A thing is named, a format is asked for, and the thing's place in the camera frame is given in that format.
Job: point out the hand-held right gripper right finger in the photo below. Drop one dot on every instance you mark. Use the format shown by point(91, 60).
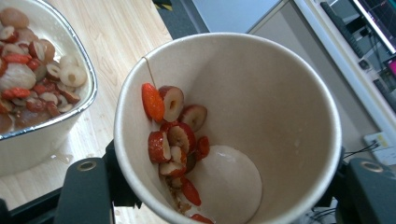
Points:
point(370, 193)

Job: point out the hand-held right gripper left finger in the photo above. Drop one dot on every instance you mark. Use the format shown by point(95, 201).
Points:
point(84, 193)

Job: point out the cream paper cup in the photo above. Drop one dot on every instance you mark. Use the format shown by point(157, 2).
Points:
point(274, 93)

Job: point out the white power strip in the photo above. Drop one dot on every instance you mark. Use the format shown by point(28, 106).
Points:
point(381, 147)

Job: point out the white basin with metal rim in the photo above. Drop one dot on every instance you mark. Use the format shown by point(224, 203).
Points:
point(31, 149)

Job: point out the orange-red goji berry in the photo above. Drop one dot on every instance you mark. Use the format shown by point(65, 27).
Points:
point(204, 147)
point(201, 219)
point(190, 191)
point(153, 102)

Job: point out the heap of red jujube slices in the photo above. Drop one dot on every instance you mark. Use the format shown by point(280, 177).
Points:
point(176, 137)

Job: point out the white desk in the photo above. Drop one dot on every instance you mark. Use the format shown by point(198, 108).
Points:
point(358, 81)

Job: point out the pile of mixed dried fruit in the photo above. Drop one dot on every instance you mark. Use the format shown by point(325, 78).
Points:
point(28, 71)

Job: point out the black keyboard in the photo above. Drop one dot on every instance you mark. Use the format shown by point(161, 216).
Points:
point(342, 28)

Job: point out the computer monitor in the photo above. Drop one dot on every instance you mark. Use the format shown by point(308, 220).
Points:
point(379, 18)

